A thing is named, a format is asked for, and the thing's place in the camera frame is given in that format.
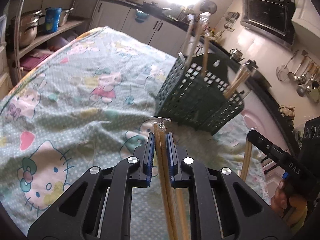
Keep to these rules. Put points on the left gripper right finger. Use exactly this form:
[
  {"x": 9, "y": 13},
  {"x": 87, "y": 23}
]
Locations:
[{"x": 222, "y": 205}]

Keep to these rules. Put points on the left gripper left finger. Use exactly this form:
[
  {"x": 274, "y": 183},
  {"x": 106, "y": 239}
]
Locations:
[{"x": 98, "y": 204}]

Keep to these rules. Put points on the bamboo chopstick pair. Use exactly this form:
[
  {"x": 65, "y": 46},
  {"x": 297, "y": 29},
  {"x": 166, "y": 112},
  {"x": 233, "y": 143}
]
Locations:
[
  {"x": 181, "y": 217},
  {"x": 247, "y": 160},
  {"x": 205, "y": 55}
]

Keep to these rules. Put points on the right hand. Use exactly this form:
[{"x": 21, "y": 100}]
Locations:
[{"x": 280, "y": 201}]

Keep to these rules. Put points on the green plastic utensil basket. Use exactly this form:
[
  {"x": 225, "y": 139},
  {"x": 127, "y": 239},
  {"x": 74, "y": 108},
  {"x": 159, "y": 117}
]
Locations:
[{"x": 190, "y": 99}]

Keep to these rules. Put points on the hanging strainer ladle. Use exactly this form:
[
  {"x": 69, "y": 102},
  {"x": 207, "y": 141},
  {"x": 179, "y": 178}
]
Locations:
[{"x": 282, "y": 70}]

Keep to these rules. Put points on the black pot on stove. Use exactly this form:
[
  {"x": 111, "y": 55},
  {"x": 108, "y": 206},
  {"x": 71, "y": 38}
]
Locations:
[{"x": 257, "y": 76}]

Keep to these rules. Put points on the wrapped chopsticks in basket right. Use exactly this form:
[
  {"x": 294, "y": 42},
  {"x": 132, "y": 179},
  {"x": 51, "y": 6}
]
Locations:
[{"x": 242, "y": 75}]

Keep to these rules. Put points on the wrapped chopsticks in basket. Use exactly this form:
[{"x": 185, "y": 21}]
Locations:
[
  {"x": 242, "y": 75},
  {"x": 201, "y": 27}
]

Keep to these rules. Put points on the Hello Kitty tablecloth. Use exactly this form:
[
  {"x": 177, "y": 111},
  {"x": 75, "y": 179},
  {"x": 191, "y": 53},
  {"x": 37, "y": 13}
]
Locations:
[{"x": 89, "y": 104}]

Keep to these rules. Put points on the steel kettle on counter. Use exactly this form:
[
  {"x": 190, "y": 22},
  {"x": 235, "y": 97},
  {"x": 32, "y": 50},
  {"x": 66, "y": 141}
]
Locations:
[{"x": 236, "y": 55}]

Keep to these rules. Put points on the black range hood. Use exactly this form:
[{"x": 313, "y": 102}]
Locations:
[{"x": 270, "y": 18}]

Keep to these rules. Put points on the wrapped chopsticks in basket left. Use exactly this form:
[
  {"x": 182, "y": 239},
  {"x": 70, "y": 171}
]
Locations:
[{"x": 201, "y": 27}]

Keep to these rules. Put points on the blue bowl on cabinet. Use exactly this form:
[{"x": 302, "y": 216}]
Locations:
[{"x": 141, "y": 16}]

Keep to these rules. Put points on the wooden shelf unit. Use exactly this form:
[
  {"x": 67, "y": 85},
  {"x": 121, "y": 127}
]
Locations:
[{"x": 41, "y": 37}]

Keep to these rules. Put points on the blue cylindrical canister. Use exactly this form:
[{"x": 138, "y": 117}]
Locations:
[{"x": 51, "y": 22}]

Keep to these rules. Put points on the stainless steel pot stack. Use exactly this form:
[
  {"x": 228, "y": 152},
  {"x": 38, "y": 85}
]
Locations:
[{"x": 29, "y": 23}]

